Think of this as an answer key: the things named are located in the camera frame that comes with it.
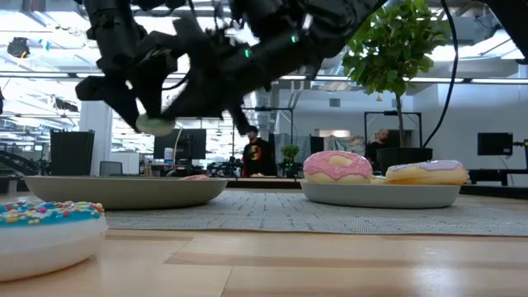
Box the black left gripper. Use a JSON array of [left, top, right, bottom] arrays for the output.
[[75, 27, 183, 134]]

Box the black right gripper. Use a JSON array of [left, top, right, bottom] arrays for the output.
[[164, 17, 290, 137]]

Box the small green sprinkled donut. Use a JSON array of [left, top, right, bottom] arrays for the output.
[[135, 113, 177, 138]]

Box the large pink glazed donut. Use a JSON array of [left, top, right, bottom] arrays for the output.
[[303, 150, 375, 185]]

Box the small blue sprinkled donut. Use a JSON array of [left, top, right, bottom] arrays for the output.
[[0, 200, 109, 284]]

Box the large lilac glazed donut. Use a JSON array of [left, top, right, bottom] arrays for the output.
[[384, 159, 470, 186]]

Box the black computer monitor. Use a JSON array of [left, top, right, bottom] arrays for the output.
[[153, 128, 208, 177]]

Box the person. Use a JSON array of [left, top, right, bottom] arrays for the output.
[[241, 125, 274, 178], [365, 128, 391, 163]]

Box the small potted green plant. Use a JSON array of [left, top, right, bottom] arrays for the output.
[[280, 144, 301, 179]]

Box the long ceiling light strip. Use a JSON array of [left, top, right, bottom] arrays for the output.
[[0, 72, 528, 85]]

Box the grey office chair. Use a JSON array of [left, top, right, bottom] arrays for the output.
[[99, 160, 125, 177]]

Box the black partition panel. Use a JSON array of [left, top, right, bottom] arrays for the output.
[[309, 135, 326, 155]]

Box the large olive-grey plate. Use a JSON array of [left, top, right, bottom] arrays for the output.
[[23, 176, 229, 211]]

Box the grey woven placemat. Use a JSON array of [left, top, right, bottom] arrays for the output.
[[102, 189, 528, 238]]

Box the black ceiling spotlight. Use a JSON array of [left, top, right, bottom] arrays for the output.
[[7, 36, 31, 59]]

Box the grey-blue draped cloth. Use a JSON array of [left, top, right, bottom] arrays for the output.
[[324, 134, 367, 160]]

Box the small grey plate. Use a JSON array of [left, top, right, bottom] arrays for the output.
[[299, 181, 463, 210]]

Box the green leafy plant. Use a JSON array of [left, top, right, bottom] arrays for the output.
[[341, 0, 453, 149]]

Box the black desk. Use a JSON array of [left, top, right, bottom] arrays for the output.
[[468, 167, 528, 187]]

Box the silver ventilation duct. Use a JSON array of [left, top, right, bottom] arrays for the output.
[[252, 84, 278, 125]]

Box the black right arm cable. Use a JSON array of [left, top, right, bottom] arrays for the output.
[[422, 0, 460, 150]]

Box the black wall monitor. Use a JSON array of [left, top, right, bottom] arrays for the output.
[[477, 132, 515, 157]]

